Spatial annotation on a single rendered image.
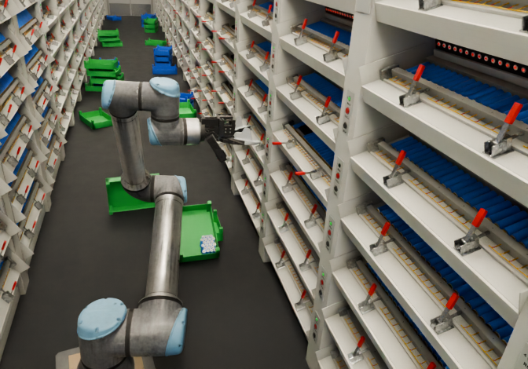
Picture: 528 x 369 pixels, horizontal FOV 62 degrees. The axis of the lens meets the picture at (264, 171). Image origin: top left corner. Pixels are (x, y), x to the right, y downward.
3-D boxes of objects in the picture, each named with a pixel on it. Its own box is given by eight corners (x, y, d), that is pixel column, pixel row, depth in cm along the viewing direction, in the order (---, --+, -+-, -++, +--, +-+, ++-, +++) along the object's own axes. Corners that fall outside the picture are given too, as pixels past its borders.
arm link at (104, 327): (86, 333, 152) (82, 294, 144) (137, 332, 154) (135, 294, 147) (74, 370, 138) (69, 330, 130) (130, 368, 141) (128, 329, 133)
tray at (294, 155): (330, 213, 140) (324, 189, 135) (274, 141, 192) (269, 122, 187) (386, 191, 142) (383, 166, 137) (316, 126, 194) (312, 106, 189)
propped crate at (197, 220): (218, 257, 222) (220, 250, 216) (178, 262, 217) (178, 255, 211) (210, 208, 240) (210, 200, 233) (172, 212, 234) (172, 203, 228)
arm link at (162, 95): (140, 84, 130) (141, 122, 137) (179, 86, 132) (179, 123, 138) (144, 74, 138) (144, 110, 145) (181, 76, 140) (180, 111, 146)
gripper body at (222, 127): (237, 120, 146) (201, 121, 142) (236, 144, 149) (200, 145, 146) (232, 113, 152) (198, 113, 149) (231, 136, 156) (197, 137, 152)
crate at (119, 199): (108, 208, 259) (109, 215, 252) (105, 177, 250) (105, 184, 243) (160, 202, 268) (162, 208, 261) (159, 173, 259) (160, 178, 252)
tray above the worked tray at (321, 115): (338, 156, 131) (330, 115, 124) (277, 96, 183) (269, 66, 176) (398, 133, 133) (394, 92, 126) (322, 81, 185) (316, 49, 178)
